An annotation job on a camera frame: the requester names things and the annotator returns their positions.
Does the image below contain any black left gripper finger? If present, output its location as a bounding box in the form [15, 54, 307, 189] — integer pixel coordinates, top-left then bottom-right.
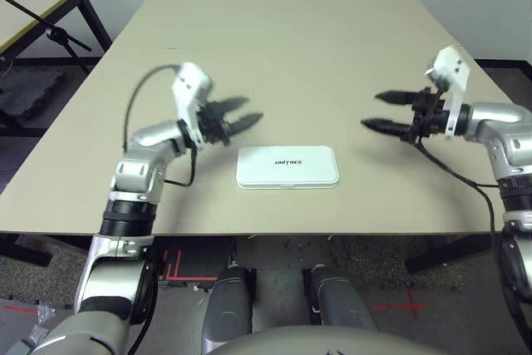
[229, 112, 265, 132]
[219, 96, 251, 113]

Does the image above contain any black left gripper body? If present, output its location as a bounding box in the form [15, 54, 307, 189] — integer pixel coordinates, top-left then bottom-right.
[198, 101, 234, 146]

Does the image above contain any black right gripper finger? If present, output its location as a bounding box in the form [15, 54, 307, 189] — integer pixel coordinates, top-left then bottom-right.
[360, 118, 406, 134]
[374, 90, 415, 105]

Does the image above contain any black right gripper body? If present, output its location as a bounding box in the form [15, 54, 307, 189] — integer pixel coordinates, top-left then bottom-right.
[400, 87, 448, 144]

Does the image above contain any white plastic pencil case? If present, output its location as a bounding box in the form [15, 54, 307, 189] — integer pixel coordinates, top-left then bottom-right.
[235, 145, 341, 190]

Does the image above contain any speckled grey floor mat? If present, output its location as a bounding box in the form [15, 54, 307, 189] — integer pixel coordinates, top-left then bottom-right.
[0, 234, 105, 310]
[330, 236, 483, 293]

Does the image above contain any grey robot left leg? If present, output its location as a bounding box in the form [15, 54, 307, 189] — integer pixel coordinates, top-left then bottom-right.
[203, 265, 255, 348]

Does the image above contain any grey robot leg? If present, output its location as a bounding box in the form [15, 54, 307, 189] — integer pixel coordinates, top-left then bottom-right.
[303, 263, 377, 331]
[203, 265, 255, 348]

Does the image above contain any grey robot right leg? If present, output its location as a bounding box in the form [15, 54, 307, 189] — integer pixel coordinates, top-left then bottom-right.
[303, 263, 377, 331]

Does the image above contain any black boom stand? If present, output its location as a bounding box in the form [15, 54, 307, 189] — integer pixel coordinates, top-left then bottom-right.
[0, 0, 92, 76]

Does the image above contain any dark foam mat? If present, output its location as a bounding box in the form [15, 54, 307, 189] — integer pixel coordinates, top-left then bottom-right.
[0, 66, 67, 119]

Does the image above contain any grey robot torso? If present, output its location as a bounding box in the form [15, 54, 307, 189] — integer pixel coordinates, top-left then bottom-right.
[203, 323, 470, 355]

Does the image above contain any crumpled clear plastic wrap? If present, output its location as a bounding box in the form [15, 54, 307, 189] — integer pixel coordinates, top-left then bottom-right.
[27, 299, 59, 346]

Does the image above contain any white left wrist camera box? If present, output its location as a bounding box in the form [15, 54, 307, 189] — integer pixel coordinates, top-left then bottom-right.
[171, 62, 216, 150]

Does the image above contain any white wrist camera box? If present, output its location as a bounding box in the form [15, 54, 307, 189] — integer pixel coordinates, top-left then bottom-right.
[171, 62, 216, 150]
[423, 46, 473, 140]

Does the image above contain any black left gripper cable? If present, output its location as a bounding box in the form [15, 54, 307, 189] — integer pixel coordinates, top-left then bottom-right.
[163, 146, 199, 188]

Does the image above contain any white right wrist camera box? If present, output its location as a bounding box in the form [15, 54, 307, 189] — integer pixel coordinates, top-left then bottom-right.
[423, 46, 473, 140]

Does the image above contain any grey left camera cable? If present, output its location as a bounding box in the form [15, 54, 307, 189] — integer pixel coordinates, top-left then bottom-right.
[123, 63, 180, 152]

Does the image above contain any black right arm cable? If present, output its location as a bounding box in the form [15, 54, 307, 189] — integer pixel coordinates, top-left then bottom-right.
[415, 141, 525, 331]

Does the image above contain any wooden side table black frame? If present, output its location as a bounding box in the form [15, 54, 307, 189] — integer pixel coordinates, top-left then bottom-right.
[0, 0, 113, 131]

